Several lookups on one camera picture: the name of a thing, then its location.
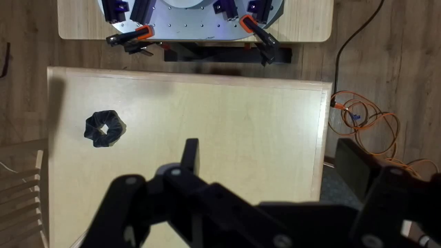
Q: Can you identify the black power cable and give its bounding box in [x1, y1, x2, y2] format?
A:
[334, 0, 386, 94]

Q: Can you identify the left orange black clamp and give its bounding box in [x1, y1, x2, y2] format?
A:
[107, 24, 154, 56]

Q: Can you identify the orange black clamp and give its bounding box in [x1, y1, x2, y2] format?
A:
[107, 24, 154, 56]
[240, 13, 279, 64]

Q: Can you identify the round metal robot base plate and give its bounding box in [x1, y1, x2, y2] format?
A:
[96, 0, 286, 41]

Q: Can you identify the right orange black clamp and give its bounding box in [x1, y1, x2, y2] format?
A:
[240, 13, 279, 64]

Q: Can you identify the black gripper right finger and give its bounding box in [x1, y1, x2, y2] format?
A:
[335, 137, 382, 200]

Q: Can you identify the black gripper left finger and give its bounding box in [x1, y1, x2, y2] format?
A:
[181, 137, 199, 173]

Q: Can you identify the orange extension cable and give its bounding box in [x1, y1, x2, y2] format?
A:
[329, 89, 440, 177]

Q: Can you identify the dark gray scrunchie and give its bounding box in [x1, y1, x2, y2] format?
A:
[85, 110, 126, 147]

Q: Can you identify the light wooden chair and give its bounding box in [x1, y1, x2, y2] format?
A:
[0, 150, 49, 248]

